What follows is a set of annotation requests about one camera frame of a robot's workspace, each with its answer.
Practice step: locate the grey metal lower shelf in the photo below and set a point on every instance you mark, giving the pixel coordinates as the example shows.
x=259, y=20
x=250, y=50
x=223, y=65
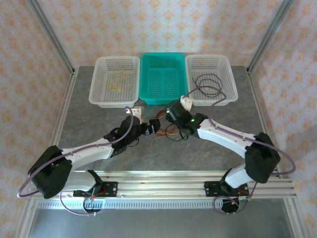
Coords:
x=158, y=223

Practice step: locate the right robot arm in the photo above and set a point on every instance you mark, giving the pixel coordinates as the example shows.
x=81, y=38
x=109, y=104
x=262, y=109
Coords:
x=223, y=135

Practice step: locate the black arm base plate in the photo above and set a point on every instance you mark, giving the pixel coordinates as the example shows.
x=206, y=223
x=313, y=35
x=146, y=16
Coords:
x=210, y=189
x=110, y=189

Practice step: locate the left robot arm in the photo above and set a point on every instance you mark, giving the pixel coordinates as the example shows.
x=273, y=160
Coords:
x=86, y=156

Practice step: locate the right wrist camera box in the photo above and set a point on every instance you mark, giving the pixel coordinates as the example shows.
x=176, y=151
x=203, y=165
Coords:
x=186, y=102

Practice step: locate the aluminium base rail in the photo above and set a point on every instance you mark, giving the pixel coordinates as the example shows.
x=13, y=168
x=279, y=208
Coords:
x=161, y=186

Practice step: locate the teal plastic basket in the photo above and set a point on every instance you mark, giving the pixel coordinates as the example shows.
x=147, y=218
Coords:
x=148, y=99

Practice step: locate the aluminium frame post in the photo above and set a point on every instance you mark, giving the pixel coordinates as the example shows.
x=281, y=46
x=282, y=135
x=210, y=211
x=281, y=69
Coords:
x=270, y=37
x=52, y=37

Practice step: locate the white plastic basket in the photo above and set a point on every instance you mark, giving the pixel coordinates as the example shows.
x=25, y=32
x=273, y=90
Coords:
x=203, y=102
x=111, y=103

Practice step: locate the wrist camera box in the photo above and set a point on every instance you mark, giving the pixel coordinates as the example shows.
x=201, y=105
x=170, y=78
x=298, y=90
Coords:
x=186, y=102
x=137, y=112

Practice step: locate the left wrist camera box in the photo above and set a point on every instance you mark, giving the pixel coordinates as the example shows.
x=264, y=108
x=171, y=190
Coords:
x=137, y=112

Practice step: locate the aluminium table edge rail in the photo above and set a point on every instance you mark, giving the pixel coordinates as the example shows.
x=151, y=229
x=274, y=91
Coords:
x=65, y=106
x=257, y=104

